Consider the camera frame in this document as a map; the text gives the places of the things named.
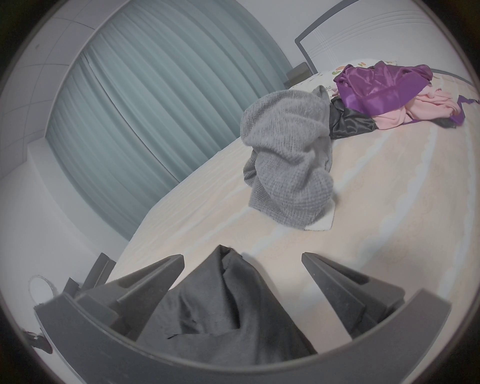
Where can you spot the pink garment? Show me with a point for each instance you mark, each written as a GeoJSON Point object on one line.
{"type": "Point", "coordinates": [423, 108]}

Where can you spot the bed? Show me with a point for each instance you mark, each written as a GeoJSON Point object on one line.
{"type": "Point", "coordinates": [375, 225]}

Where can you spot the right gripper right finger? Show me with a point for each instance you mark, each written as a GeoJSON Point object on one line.
{"type": "Point", "coordinates": [352, 300]}

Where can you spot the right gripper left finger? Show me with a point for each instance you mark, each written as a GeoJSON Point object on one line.
{"type": "Point", "coordinates": [127, 300]}

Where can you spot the grey bedside table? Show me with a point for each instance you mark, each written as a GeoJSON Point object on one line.
{"type": "Point", "coordinates": [298, 75]}

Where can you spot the grey garment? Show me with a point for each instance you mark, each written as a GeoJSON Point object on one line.
{"type": "Point", "coordinates": [288, 157]}

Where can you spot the round white mirror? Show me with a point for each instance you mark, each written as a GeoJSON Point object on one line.
{"type": "Point", "coordinates": [39, 290]}

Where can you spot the purple garment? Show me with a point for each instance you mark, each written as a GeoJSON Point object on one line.
{"type": "Point", "coordinates": [375, 86]}

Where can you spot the blue-green curtain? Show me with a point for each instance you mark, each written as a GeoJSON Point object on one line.
{"type": "Point", "coordinates": [105, 150]}
{"type": "Point", "coordinates": [187, 75]}

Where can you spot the black T-shirt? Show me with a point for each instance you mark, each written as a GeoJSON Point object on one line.
{"type": "Point", "coordinates": [225, 318]}

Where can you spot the white printed pillow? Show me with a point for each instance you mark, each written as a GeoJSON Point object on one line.
{"type": "Point", "coordinates": [322, 80]}

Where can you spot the shiny black garment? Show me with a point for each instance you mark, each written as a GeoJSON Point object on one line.
{"type": "Point", "coordinates": [348, 123]}

